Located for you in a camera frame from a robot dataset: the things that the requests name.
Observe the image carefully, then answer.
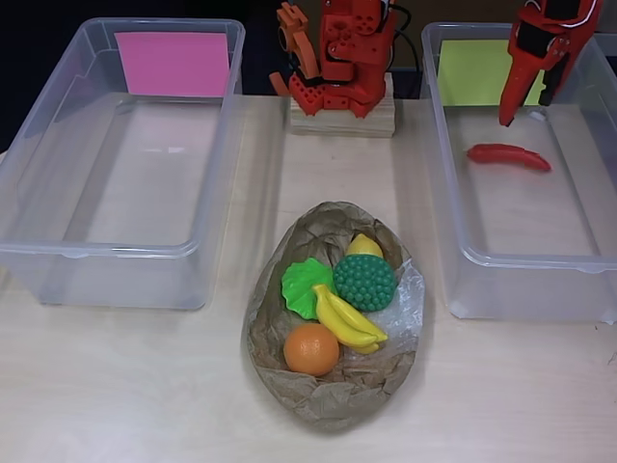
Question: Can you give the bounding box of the black power cable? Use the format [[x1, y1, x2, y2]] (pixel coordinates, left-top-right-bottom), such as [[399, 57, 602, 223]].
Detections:
[[385, 4, 421, 73]]

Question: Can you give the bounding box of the orange plastic clamp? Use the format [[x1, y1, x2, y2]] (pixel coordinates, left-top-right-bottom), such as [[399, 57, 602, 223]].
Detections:
[[268, 1, 325, 117]]

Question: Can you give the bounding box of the pink paper note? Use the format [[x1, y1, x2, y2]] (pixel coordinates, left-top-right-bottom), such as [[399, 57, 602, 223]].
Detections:
[[114, 32, 230, 96]]

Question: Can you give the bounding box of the light green toy lettuce leaf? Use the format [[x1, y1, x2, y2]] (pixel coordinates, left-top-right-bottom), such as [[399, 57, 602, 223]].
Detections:
[[281, 258, 336, 321]]

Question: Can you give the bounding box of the clear plastic bin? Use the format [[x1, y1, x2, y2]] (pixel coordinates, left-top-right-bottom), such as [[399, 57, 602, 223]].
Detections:
[[0, 17, 247, 311], [420, 21, 617, 323]]

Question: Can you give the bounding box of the wooden base block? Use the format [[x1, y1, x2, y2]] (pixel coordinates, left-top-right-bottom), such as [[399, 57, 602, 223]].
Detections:
[[290, 71, 397, 140]]

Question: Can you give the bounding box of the yellow toy banana bunch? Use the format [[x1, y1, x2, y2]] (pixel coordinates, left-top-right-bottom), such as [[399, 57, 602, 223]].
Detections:
[[311, 283, 389, 356]]

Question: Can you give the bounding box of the orange toy fruit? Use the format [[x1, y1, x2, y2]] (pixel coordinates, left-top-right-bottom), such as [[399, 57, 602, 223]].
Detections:
[[282, 322, 340, 377]]

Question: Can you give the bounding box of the dark green bumpy toy vegetable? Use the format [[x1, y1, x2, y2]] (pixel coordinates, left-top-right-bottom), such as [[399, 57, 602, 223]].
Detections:
[[333, 254, 399, 313]]

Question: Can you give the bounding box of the yellow paper note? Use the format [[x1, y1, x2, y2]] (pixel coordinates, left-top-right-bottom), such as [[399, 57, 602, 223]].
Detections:
[[436, 39, 549, 107]]

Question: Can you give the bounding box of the red toy chili pepper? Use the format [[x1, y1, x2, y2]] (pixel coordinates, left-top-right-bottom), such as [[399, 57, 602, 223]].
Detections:
[[466, 143, 552, 172]]

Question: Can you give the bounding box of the yellow toy lemon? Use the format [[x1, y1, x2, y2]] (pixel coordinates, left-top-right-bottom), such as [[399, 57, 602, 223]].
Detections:
[[346, 232, 386, 259]]

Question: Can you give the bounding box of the crumpled brown paper bag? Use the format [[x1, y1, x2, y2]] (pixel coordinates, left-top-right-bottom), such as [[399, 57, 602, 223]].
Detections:
[[240, 200, 428, 433]]

